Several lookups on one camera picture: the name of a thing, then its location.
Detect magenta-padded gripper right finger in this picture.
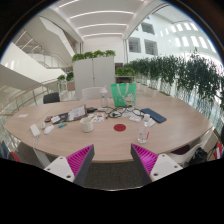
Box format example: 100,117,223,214
130,143,184,186

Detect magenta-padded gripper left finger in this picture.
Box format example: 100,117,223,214
43,143,96,188

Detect clear white-capped water bottle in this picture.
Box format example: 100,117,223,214
137,113,152,145

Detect white chair with purple cushion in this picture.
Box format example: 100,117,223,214
165,128,214,166

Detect flat round red coaster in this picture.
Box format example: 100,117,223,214
113,123,127,133

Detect white paper packet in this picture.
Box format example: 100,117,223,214
128,114,144,123

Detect white computer mouse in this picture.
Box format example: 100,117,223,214
43,124,55,135

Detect dark blue keyboard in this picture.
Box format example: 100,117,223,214
140,107,168,124

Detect colourful sticker sheet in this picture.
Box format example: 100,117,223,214
88,112,106,123

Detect open propped booklet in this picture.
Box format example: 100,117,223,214
64,104,88,123

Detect black bag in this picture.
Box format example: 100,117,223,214
188,146,209,163

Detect black chair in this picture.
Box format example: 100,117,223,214
42,92,61,105

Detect green cat-print tote bag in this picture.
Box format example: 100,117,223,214
110,82,138,108

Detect potted green plants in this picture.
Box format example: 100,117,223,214
56,70,75,92

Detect white cabinet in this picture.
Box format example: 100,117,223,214
72,55,116,100

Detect green plants atop cabinet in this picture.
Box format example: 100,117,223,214
71,49,117,63

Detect ceiling light strips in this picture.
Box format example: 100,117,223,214
58,0,148,38

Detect tangled black cables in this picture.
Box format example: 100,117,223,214
105,105,145,120

